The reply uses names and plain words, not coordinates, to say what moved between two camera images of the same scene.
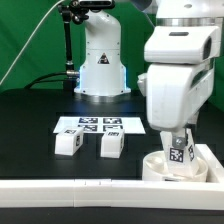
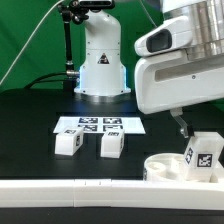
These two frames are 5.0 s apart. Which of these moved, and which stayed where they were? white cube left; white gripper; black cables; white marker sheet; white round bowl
Moved: white gripper; white round bowl
Stayed: white cube left; black cables; white marker sheet
